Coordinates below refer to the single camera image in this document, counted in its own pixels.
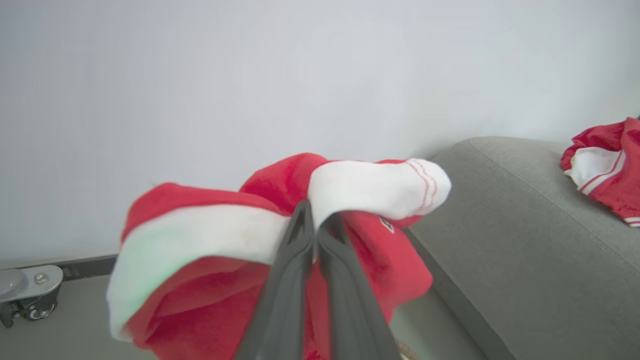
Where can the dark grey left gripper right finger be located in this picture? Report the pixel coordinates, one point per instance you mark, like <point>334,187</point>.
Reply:
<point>350,310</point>

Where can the grey fabric sofa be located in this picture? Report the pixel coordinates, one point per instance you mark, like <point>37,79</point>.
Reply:
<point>525,280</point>

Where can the red garment with white band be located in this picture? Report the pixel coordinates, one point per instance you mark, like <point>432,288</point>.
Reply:
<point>200,310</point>

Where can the grey caster wheel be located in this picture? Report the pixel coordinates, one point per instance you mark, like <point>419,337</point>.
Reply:
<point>30,290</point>

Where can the white sock with red stripes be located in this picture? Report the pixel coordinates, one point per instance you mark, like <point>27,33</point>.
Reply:
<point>370,187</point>

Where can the red garment with striped trim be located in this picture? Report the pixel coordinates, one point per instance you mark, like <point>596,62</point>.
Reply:
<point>615,195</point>

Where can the dark grey baseboard strip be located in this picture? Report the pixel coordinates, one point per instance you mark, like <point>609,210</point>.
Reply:
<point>90,267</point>

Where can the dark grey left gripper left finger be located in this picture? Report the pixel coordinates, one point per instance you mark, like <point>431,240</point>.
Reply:
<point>285,300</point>

